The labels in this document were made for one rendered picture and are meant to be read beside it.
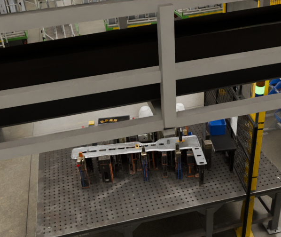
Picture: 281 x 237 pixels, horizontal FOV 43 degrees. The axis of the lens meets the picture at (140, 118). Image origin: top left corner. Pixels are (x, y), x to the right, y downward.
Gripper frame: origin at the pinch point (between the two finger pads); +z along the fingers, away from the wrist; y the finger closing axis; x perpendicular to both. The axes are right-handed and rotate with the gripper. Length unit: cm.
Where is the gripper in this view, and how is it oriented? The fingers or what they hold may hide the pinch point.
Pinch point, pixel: (180, 138)
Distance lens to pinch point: 389.9
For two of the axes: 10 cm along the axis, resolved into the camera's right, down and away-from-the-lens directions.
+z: 0.8, 8.6, 5.1
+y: 0.7, 5.1, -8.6
